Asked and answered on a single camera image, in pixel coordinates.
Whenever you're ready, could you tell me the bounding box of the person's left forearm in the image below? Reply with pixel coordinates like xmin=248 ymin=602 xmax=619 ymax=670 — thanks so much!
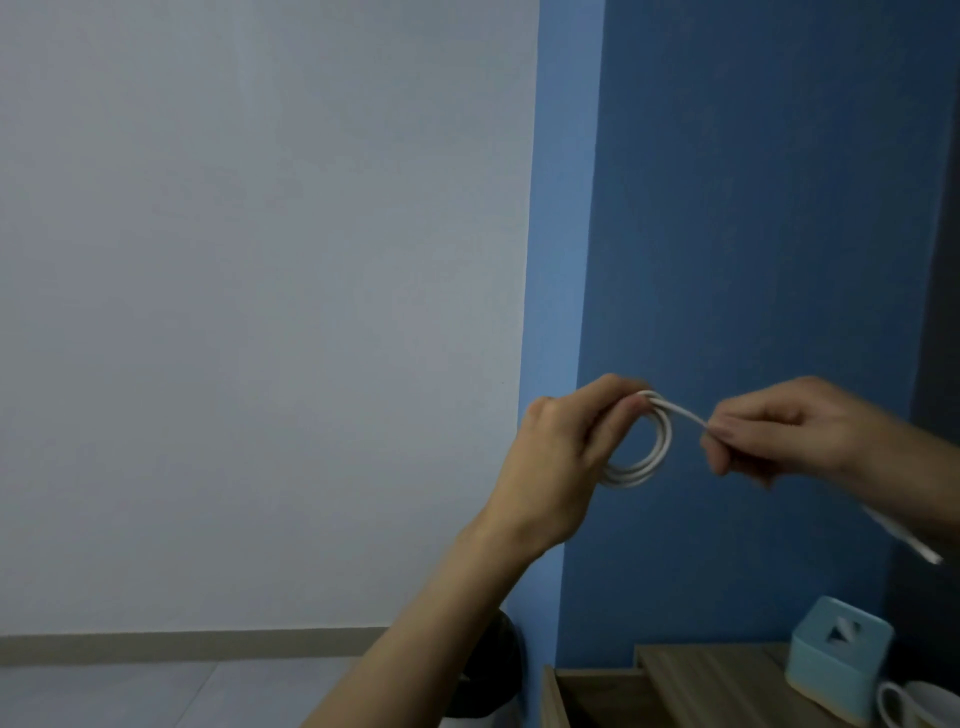
xmin=299 ymin=517 xmax=556 ymax=728

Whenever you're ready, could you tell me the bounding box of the wooden drawer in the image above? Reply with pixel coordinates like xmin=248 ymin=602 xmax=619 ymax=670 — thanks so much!
xmin=539 ymin=663 xmax=676 ymax=728

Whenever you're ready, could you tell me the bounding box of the teal tissue box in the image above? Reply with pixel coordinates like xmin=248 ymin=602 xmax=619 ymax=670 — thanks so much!
xmin=785 ymin=596 xmax=895 ymax=725

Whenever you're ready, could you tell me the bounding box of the white mug yellow label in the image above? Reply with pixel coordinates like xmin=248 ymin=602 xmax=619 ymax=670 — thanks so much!
xmin=875 ymin=678 xmax=960 ymax=728

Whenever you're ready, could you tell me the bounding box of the black trash bin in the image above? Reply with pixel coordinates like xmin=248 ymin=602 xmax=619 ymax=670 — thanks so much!
xmin=442 ymin=608 xmax=524 ymax=720

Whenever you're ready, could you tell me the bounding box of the person's right hand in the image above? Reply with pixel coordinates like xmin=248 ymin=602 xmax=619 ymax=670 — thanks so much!
xmin=698 ymin=374 xmax=901 ymax=490

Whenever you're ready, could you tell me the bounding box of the person's left hand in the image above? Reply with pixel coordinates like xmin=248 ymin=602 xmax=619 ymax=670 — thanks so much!
xmin=476 ymin=373 xmax=655 ymax=560

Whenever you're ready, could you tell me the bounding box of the white charging cable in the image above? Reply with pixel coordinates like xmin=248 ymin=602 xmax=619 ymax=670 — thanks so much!
xmin=598 ymin=389 xmax=945 ymax=565

